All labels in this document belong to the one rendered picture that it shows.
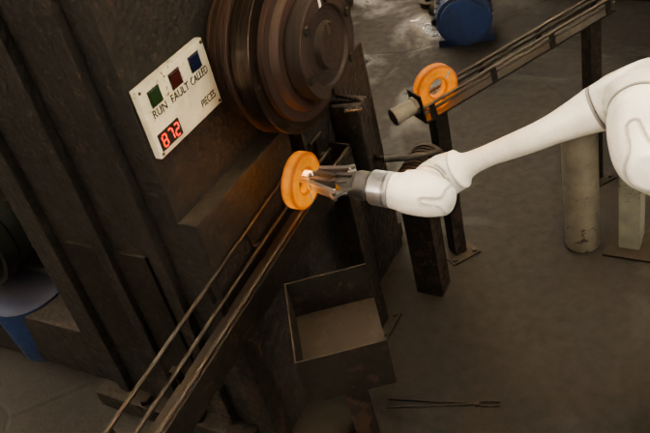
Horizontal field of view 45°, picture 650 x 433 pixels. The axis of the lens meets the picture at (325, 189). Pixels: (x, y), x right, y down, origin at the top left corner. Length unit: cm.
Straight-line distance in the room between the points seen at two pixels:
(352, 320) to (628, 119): 82
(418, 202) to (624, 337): 104
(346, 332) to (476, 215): 134
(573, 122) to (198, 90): 87
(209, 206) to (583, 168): 130
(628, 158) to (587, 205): 131
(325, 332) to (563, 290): 112
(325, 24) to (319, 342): 78
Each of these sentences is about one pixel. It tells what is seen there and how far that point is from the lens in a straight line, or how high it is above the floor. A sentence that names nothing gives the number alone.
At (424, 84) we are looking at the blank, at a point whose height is 74.
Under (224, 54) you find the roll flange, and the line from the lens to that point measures 193.
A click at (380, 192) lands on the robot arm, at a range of 191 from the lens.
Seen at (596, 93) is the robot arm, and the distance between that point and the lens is 171.
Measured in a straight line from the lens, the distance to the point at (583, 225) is 287.
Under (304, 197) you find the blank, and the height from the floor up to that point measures 79.
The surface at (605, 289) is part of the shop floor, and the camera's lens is 283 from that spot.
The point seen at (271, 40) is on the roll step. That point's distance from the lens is 193.
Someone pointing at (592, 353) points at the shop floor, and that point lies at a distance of 263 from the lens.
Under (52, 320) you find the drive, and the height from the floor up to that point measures 25.
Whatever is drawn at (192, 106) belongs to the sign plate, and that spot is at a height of 111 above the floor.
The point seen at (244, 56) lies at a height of 119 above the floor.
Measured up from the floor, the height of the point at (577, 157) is 42.
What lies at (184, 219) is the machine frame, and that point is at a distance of 198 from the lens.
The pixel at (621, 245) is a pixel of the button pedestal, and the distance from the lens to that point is 296.
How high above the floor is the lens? 196
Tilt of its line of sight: 35 degrees down
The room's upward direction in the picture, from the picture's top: 15 degrees counter-clockwise
